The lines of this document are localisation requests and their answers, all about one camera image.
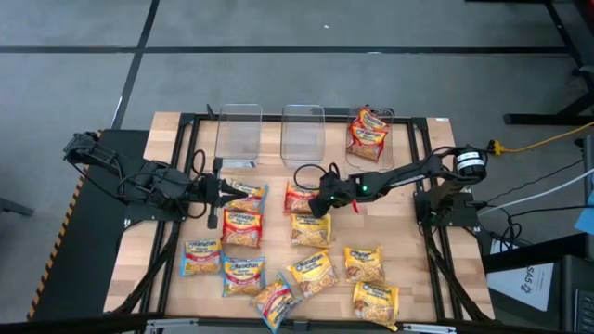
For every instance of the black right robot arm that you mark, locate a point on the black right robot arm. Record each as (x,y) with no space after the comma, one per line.
(399,178)

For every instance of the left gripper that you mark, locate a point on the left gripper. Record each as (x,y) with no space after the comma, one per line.
(204,190)

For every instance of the yellow Maruchan ramen packet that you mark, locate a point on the yellow Maruchan ramen packet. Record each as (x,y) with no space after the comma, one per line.
(376,304)
(313,273)
(311,230)
(364,264)

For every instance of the white paper sign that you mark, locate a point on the white paper sign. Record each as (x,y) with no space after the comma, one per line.
(515,283)

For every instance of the clear plastic bin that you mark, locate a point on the clear plastic bin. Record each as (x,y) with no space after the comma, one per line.
(390,139)
(239,139)
(302,139)

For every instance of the black platform with hazard stripe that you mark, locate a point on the black platform with hazard stripe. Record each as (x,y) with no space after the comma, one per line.
(93,260)

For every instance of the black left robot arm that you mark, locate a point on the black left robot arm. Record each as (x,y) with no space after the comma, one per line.
(153,183)

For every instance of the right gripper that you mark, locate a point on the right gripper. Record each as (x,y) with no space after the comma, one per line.
(336,190)

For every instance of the black post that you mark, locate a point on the black post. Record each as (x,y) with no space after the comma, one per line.
(210,111)

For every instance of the black beam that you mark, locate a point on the black beam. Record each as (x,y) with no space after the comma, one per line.
(69,325)

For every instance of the black aluminium table frame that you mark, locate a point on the black aluminium table frame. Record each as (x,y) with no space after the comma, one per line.
(420,124)

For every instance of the blue Maruchan ramen packet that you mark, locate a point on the blue Maruchan ramen packet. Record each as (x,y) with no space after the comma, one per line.
(255,197)
(202,257)
(276,301)
(243,277)

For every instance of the black desk leg frame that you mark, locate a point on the black desk leg frame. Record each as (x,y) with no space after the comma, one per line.
(533,119)

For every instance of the silver bracket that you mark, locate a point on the silver bracket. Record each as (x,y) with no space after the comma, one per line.
(171,325)
(427,328)

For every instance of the blue paper sheet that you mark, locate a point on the blue paper sheet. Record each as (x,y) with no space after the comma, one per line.
(587,218)

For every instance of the red Maruchan ramen packet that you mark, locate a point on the red Maruchan ramen packet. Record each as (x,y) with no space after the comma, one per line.
(297,199)
(371,121)
(366,144)
(241,229)

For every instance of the black equipment case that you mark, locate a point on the black equipment case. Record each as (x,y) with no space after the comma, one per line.
(564,287)

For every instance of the dark floor stand foot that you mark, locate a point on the dark floor stand foot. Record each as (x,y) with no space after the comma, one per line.
(16,207)

